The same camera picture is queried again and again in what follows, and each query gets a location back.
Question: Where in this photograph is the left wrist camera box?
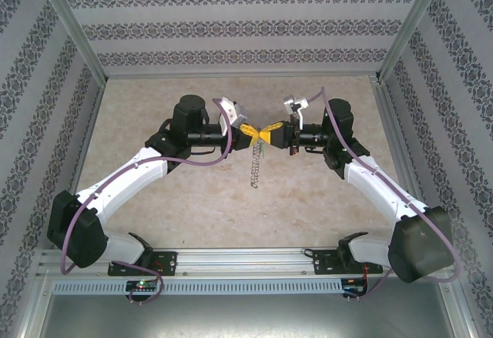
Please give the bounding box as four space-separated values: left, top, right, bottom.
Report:
216 96 247 133

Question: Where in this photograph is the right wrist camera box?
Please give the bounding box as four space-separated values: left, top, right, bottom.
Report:
283 94 311 127

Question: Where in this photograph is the large metal keyring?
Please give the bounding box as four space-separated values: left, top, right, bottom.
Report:
248 140 267 189

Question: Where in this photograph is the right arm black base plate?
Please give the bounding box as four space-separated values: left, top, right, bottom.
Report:
312 249 384 276

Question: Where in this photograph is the aluminium side rail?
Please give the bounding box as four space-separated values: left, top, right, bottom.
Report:
371 75 434 219
52 79 107 249

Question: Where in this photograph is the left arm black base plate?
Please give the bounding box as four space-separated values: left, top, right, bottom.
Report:
107 251 178 277

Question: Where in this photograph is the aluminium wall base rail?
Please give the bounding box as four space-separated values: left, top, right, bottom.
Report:
103 69 381 80

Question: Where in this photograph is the aluminium mounting rail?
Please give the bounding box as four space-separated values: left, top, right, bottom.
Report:
36 247 458 277

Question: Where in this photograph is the aluminium corner post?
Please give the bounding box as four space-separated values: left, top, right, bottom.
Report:
30 0 108 83
375 0 454 83

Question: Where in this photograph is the slotted white cable duct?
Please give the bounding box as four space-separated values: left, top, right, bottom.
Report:
52 279 344 295

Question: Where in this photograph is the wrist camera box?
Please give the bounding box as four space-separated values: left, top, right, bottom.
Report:
216 96 247 133
283 94 311 127

